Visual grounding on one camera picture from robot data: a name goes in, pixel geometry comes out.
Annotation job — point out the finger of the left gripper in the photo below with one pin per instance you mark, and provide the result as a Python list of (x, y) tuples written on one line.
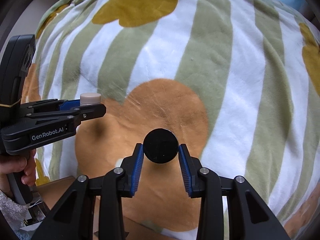
[(67, 105), (83, 113)]

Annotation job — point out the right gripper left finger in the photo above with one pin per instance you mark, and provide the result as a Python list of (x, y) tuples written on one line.
[(73, 214)]

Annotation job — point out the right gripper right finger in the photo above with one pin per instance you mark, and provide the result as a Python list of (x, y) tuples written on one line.
[(249, 216)]

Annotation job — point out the beige tape roll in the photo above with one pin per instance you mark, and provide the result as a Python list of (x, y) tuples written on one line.
[(87, 99)]

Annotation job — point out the black round jar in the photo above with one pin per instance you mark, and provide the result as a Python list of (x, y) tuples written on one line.
[(160, 146)]

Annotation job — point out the person's left hand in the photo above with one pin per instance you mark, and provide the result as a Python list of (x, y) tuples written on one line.
[(12, 164)]

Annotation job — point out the beige padded headboard panel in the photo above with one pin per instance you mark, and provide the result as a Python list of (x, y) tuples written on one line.
[(29, 20)]

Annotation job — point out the floral striped fleece blanket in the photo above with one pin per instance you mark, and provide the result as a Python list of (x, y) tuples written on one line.
[(237, 81)]

